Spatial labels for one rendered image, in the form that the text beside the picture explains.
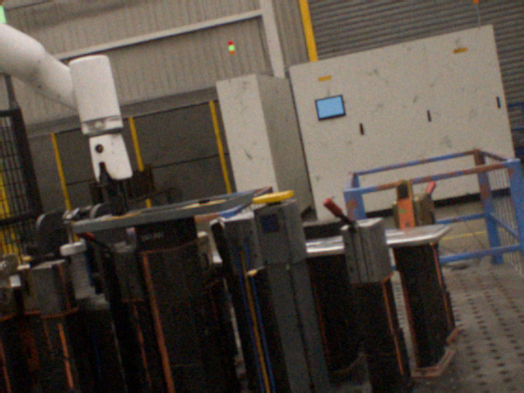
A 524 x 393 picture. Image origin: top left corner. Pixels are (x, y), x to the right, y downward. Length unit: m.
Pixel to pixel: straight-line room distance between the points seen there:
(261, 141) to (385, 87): 1.61
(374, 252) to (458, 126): 8.26
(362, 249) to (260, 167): 8.29
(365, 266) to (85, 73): 0.69
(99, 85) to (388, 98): 8.21
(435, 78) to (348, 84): 1.02
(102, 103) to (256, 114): 8.19
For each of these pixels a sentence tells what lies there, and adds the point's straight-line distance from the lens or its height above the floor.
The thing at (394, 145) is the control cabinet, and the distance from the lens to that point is 9.82.
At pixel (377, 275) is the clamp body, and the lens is 1.64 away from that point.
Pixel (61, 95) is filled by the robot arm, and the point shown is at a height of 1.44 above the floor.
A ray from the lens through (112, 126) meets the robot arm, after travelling 1.72.
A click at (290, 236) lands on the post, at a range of 1.51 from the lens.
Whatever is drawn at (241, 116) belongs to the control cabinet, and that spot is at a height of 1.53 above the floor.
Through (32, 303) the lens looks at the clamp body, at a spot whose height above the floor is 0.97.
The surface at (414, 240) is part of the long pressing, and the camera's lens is 1.72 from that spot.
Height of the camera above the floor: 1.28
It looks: 4 degrees down
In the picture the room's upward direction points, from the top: 11 degrees counter-clockwise
